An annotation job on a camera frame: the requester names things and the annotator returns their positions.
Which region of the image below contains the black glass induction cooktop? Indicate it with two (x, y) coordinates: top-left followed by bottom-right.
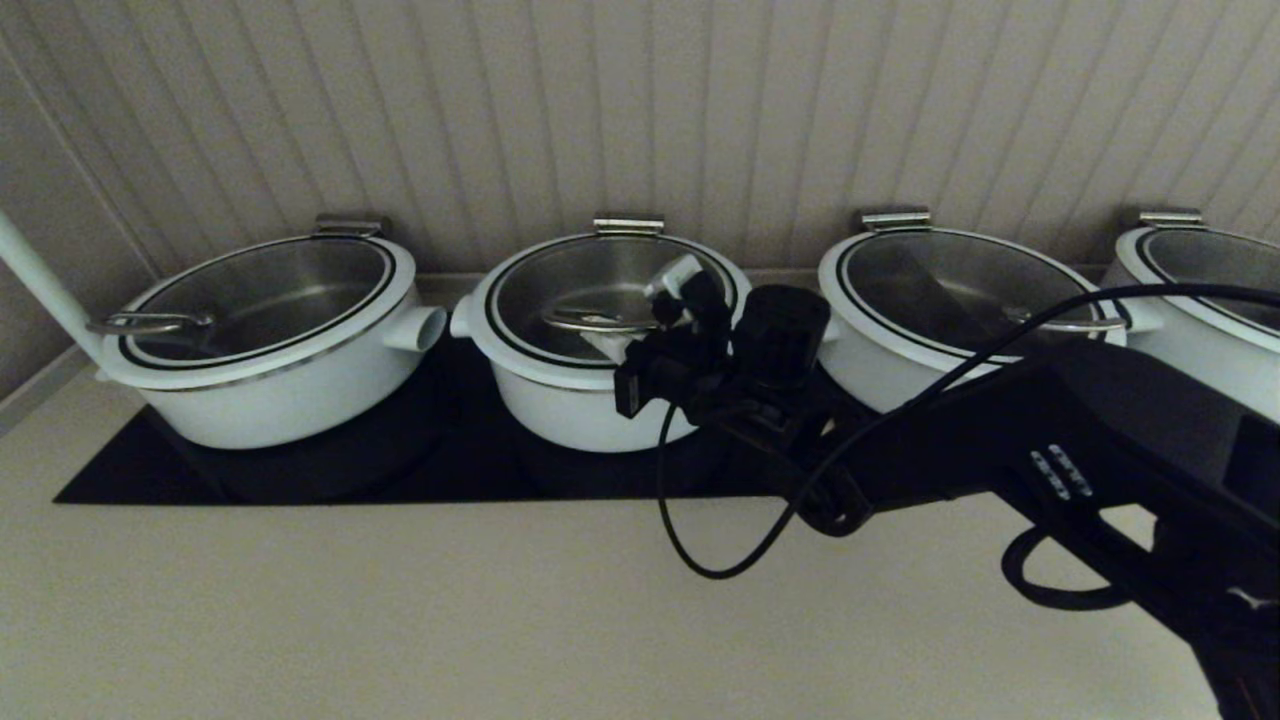
(55, 335), (783, 505)

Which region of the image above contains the white slanted pole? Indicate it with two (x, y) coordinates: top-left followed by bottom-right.
(0, 205), (116, 383)

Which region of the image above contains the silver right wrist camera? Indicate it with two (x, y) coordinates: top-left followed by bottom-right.
(645, 254), (733, 336)

